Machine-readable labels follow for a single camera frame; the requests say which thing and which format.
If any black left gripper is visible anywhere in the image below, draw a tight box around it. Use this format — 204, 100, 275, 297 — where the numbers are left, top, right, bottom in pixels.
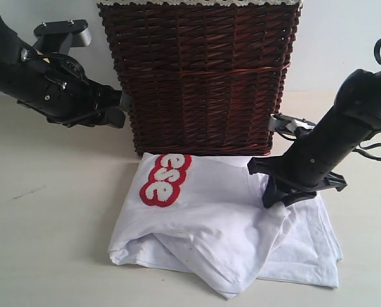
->
17, 54, 132, 129

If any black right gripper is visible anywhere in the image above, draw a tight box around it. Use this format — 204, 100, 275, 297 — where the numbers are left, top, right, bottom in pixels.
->
247, 127, 365, 209

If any white shirt with red lettering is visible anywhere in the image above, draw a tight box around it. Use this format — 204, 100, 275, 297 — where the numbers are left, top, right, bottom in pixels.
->
108, 153, 343, 299

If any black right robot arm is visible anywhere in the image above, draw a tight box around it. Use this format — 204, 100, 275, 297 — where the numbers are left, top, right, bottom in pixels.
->
247, 69, 381, 208

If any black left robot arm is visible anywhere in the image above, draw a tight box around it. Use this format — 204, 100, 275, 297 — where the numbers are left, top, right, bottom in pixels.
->
0, 16, 130, 129

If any dark brown wicker basket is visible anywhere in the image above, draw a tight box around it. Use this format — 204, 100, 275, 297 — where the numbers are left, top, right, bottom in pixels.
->
97, 4, 302, 155

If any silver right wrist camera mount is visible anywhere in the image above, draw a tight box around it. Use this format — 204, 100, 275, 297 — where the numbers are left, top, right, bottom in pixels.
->
268, 113, 316, 138

